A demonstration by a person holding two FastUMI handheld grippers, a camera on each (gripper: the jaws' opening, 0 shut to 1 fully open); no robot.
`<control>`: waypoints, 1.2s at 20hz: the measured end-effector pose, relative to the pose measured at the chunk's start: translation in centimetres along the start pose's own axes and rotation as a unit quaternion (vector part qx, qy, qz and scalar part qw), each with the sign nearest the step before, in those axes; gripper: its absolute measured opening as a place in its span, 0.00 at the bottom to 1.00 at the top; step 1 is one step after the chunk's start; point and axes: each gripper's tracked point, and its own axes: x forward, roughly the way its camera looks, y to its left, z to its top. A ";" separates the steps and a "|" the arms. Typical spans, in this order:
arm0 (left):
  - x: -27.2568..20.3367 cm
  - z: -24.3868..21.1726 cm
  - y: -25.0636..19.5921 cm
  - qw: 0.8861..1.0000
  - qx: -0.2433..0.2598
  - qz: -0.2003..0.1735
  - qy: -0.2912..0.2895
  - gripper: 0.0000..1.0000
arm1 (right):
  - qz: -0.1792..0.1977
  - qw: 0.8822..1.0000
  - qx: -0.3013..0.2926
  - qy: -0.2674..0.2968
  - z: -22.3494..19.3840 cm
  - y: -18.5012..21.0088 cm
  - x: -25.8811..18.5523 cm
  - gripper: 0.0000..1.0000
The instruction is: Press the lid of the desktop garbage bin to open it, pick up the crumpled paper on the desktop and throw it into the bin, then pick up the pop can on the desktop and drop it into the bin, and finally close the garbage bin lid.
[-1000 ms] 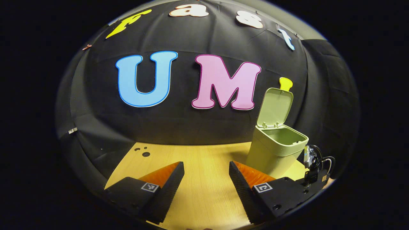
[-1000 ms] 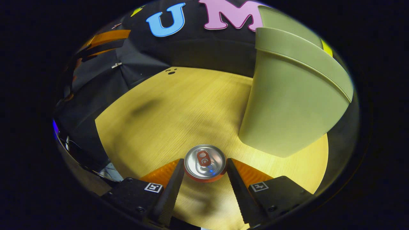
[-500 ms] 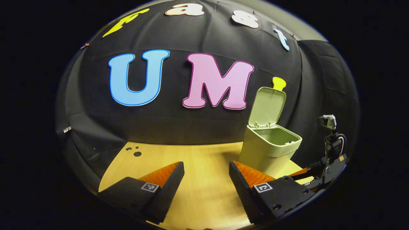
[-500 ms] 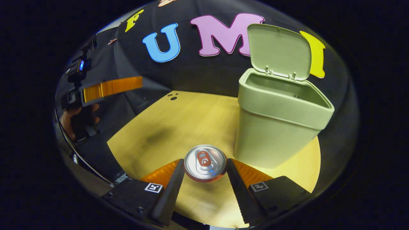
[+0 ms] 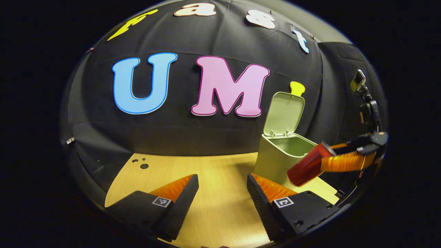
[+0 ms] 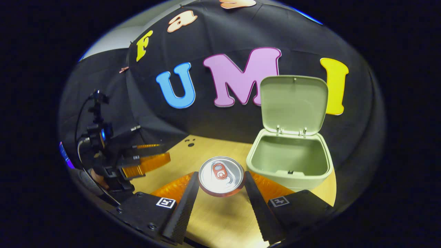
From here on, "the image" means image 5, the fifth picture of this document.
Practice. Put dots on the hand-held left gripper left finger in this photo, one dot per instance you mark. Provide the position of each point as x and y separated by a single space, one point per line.
182 206

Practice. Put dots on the small white clip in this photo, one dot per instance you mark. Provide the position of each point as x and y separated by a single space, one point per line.
70 140

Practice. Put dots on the pale green desktop garbage bin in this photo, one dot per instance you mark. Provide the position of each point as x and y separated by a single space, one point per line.
272 158

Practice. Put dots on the black backdrop cloth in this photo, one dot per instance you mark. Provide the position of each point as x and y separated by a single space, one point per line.
206 134

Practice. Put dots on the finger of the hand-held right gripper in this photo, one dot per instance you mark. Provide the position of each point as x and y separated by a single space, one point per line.
344 162
351 143

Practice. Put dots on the red pop can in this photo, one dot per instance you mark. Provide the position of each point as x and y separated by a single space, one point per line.
305 168

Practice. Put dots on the wooden desktop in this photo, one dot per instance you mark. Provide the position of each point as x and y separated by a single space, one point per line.
213 179

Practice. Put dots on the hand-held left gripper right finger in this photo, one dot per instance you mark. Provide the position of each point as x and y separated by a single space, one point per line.
262 210

